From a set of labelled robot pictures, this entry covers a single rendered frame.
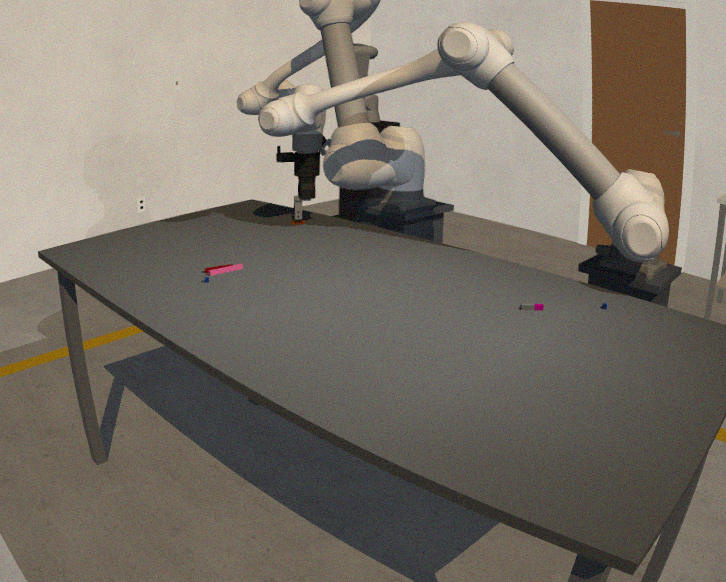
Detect pink rod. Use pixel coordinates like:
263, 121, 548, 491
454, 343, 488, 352
208, 264, 243, 276

